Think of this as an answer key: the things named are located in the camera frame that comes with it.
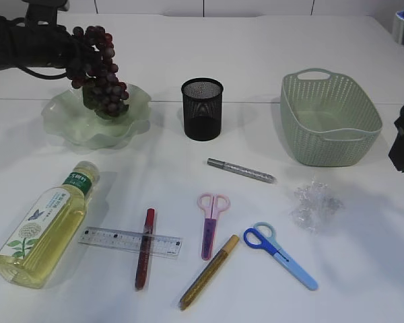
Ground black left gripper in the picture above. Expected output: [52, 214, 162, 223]
[53, 26, 94, 73]

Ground purple grape bunch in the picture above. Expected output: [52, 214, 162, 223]
[66, 26, 129, 120]

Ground clear plastic sheet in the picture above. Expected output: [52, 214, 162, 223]
[290, 176, 345, 235]

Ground blue scissors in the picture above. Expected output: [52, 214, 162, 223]
[243, 222, 318, 291]

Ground yellow tea bottle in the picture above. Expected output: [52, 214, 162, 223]
[0, 161, 100, 289]

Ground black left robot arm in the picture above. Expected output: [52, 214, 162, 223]
[0, 1, 98, 80]

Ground light green wavy plate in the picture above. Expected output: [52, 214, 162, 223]
[41, 83, 151, 149]

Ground green woven plastic basket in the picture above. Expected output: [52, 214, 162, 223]
[280, 68, 382, 167]

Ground black mesh pen holder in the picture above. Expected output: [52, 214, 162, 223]
[181, 77, 224, 141]

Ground silver glitter pen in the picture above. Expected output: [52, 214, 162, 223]
[207, 158, 276, 184]

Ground gold glitter pen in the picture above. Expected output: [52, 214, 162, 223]
[178, 235, 240, 311]

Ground red glitter pen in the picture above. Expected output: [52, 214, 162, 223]
[135, 208, 155, 291]

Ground transparent plastic ruler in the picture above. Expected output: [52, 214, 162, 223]
[78, 227, 182, 258]

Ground pink purple scissors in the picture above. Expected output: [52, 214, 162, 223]
[197, 193, 230, 260]

